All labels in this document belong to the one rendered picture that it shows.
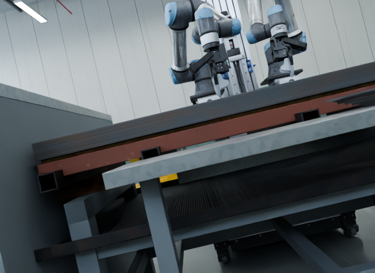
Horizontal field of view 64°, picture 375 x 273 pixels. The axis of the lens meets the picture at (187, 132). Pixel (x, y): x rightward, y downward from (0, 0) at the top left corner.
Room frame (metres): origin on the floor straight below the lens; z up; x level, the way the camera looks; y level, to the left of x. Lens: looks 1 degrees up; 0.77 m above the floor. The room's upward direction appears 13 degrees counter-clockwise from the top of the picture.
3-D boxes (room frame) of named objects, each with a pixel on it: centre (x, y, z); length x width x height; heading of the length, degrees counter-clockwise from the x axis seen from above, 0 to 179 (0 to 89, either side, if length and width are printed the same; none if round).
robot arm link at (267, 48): (1.97, -0.68, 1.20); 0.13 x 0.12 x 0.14; 61
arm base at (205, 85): (1.99, -0.18, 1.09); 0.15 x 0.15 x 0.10
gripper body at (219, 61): (1.24, -0.19, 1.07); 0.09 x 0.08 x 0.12; 90
